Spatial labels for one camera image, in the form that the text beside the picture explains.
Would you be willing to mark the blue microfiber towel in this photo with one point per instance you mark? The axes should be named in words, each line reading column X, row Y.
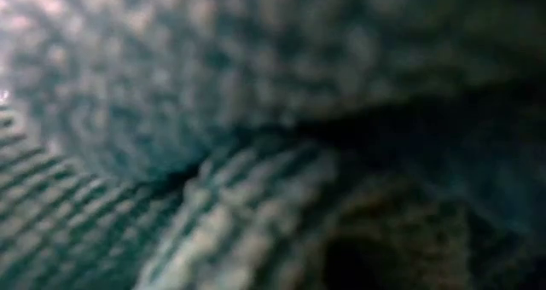
column 170, row 89

